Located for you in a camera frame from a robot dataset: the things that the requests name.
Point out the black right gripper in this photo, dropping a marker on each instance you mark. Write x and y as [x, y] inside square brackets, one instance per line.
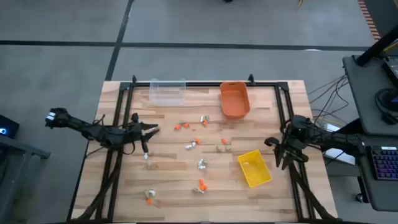
[287, 143]

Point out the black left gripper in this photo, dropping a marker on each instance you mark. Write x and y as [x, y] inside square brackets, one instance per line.
[136, 130]

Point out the yellow plastic basket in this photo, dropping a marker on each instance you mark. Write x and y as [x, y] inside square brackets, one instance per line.
[255, 169]

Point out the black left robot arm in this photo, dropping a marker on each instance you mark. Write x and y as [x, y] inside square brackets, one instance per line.
[77, 126]

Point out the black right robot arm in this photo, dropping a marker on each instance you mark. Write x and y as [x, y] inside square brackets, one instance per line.
[339, 140]

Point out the clear plastic bin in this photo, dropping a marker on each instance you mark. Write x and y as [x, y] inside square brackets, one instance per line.
[161, 101]

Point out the white paper sheet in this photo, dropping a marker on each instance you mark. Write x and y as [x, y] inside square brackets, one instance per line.
[339, 154]

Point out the orange plastic bin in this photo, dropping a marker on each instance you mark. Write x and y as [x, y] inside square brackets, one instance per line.
[234, 105]

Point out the black caster wheel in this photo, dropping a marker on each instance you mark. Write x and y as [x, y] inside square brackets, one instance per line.
[359, 197]

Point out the grey desk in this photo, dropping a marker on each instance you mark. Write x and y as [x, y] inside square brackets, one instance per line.
[376, 193]
[363, 93]

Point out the backlit black keyboard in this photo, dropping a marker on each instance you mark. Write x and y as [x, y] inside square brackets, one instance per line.
[385, 163]

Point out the black headset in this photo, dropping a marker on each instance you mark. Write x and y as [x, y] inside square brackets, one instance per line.
[388, 119]

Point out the black laptop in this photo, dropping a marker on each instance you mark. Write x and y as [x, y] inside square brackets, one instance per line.
[393, 70]

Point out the black box with blue light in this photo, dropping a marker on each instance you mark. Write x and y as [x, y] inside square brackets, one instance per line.
[9, 127]

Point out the black metal pole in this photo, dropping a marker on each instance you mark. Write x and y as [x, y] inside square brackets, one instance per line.
[376, 46]

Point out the black metal table frame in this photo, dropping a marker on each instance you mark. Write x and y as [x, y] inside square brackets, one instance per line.
[202, 84]

